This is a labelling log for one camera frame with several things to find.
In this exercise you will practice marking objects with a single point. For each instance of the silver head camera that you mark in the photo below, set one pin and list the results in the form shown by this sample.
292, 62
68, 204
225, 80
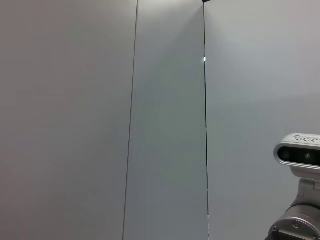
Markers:
305, 172

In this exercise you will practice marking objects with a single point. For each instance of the silver robot neck mount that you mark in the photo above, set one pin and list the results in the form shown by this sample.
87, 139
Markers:
300, 215

